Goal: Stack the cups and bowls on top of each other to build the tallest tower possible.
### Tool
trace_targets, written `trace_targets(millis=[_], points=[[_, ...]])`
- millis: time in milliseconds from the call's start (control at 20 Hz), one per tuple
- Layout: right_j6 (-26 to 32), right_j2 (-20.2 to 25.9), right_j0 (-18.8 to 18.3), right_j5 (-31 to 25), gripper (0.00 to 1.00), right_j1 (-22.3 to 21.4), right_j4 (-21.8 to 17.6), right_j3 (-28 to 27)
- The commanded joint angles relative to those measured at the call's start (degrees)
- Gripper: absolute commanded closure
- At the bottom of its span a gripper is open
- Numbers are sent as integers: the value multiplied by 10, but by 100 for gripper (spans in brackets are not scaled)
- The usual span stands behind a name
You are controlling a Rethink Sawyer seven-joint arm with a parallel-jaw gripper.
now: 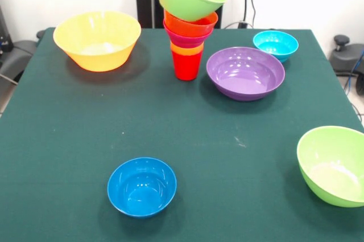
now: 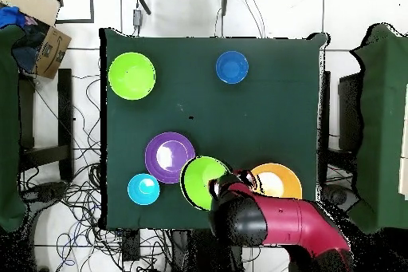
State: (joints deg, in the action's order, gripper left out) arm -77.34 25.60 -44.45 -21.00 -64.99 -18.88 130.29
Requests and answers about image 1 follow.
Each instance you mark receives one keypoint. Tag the red-orange plastic bowl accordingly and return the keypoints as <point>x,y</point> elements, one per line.
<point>182,27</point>

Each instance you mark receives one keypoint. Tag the pink plastic bowl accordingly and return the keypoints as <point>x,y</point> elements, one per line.
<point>185,41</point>

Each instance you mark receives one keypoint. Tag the orange plastic cup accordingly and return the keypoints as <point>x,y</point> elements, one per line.
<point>186,50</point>

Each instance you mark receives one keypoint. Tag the red plastic cup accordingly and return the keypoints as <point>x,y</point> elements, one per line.
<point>187,65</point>

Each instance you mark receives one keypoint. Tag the large orange plastic bowl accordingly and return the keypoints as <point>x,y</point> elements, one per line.
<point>96,37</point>

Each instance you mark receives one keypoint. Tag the purple plastic bowl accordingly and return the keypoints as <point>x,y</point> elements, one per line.
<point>245,77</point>

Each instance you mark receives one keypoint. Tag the cyan plastic bowl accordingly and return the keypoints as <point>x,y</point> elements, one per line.
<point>276,44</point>

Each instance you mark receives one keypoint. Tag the blue plastic bowl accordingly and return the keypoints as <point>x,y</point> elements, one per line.
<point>141,188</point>

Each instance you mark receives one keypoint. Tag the dark green tablecloth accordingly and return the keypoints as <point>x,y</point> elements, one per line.
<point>241,210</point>

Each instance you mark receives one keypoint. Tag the black pedestal foot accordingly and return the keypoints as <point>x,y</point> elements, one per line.
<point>17,54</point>
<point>345,57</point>

